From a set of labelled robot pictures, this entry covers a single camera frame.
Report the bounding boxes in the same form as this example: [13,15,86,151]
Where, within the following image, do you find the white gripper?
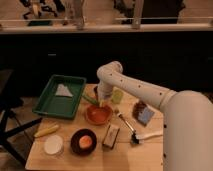
[97,88,112,102]

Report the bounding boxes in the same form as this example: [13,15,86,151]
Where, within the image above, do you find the green pepper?
[82,94,99,106]

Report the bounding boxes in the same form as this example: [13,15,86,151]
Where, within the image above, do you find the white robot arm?
[97,61,213,171]

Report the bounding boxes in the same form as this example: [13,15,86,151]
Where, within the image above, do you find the red bowl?
[85,105,113,125]

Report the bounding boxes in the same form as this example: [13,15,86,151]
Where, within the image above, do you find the dark bowl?
[70,129,97,156]

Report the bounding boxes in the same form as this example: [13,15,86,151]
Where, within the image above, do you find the yellow-green cup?
[111,89,123,104]

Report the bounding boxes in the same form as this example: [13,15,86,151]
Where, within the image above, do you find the small brown box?
[102,124,120,149]

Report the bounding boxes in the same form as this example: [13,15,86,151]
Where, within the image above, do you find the white folded cloth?
[55,84,73,97]

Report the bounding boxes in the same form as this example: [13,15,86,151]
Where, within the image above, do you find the orange fruit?
[79,135,92,149]

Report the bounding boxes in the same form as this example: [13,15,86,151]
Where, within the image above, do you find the green plastic tray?
[33,75,86,120]

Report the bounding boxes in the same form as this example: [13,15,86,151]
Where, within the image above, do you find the white round lid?
[44,135,63,155]

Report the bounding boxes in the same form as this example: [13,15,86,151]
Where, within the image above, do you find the white handled brush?
[131,131,163,144]

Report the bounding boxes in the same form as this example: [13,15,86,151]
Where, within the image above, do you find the black chair frame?
[0,68,43,166]

